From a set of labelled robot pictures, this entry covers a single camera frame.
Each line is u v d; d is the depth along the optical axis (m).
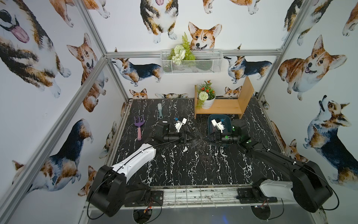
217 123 0.75
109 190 0.40
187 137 0.69
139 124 1.06
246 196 0.73
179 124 0.73
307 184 0.41
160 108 1.17
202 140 0.75
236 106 1.08
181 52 0.79
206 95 0.93
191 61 0.84
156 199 0.74
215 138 0.70
